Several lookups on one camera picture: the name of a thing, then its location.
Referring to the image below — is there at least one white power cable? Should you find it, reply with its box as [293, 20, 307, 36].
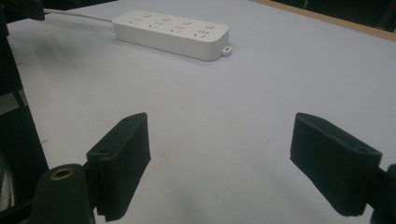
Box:
[43, 7, 114, 23]

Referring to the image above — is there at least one white power strip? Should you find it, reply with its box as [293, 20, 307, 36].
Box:
[111, 9, 233, 63]

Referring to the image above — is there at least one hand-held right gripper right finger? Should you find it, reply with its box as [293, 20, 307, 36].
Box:
[290, 112, 384, 217]

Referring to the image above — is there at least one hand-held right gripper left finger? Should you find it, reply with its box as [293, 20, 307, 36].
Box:
[86, 112, 152, 223]

